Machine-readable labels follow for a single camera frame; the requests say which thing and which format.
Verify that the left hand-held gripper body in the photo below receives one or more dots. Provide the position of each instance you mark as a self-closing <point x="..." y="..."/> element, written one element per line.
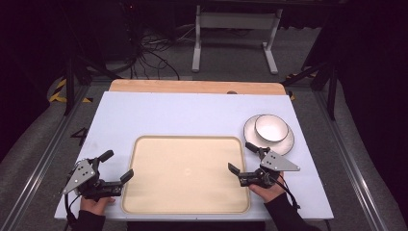
<point x="84" y="174"/>

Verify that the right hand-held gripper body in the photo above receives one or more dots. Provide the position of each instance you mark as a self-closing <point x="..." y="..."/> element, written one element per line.
<point x="275" y="163"/>

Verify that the white plate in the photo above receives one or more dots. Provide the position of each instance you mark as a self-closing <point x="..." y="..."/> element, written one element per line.
<point x="253" y="136"/>

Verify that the white bowl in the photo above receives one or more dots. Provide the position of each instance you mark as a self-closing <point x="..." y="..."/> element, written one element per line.
<point x="271" y="128"/>

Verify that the beige tray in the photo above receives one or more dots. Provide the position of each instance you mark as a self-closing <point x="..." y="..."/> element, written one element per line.
<point x="185" y="174"/>

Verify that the person's right hand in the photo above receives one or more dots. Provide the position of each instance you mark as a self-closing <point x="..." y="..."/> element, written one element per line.
<point x="270" y="194"/>

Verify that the person's left hand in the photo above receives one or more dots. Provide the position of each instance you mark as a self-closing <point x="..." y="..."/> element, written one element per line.
<point x="95" y="205"/>

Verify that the black metal stand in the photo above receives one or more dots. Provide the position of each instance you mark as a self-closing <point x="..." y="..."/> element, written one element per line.
<point x="332" y="86"/>
<point x="70" y="86"/>

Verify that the white board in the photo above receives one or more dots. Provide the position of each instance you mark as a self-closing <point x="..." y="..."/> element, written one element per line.
<point x="179" y="112"/>

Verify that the white metal stand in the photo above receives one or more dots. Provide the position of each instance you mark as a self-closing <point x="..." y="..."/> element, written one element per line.
<point x="235" y="20"/>

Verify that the aluminium frame rail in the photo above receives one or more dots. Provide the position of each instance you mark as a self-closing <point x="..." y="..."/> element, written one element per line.
<point x="41" y="165"/>
<point x="349" y="160"/>

